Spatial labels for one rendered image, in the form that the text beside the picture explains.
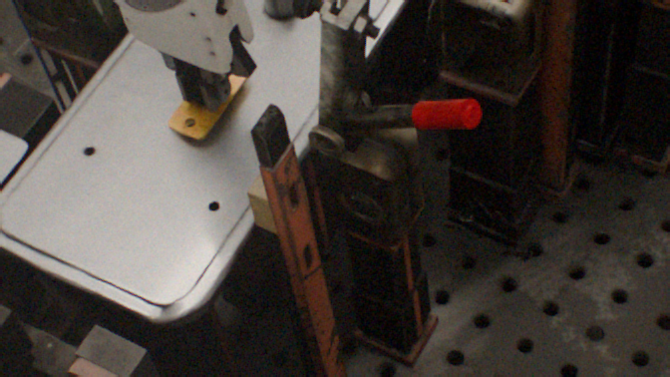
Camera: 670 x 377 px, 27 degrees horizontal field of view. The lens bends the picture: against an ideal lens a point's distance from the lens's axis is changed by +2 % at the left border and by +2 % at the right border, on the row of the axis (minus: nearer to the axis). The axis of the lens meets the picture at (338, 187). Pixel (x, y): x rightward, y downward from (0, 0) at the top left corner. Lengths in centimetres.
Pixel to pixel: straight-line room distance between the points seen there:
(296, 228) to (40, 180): 26
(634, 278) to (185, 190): 51
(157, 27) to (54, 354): 27
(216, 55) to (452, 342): 46
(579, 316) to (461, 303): 12
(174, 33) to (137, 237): 18
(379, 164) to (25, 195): 31
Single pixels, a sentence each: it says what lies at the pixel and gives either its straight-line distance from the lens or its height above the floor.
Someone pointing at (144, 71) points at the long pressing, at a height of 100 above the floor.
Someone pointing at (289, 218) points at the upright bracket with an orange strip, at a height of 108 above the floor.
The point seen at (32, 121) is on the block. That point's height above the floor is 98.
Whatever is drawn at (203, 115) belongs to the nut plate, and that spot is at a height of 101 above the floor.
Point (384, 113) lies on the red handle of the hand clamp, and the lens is 107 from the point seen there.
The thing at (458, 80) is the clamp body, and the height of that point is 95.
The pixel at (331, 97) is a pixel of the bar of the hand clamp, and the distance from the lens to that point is 106.
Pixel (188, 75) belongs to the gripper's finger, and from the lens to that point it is 118.
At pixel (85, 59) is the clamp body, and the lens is 138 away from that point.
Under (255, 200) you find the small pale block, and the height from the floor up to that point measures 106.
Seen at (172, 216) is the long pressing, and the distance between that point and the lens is 116.
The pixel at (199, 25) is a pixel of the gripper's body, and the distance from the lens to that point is 107.
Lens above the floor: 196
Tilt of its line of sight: 57 degrees down
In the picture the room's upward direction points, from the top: 11 degrees counter-clockwise
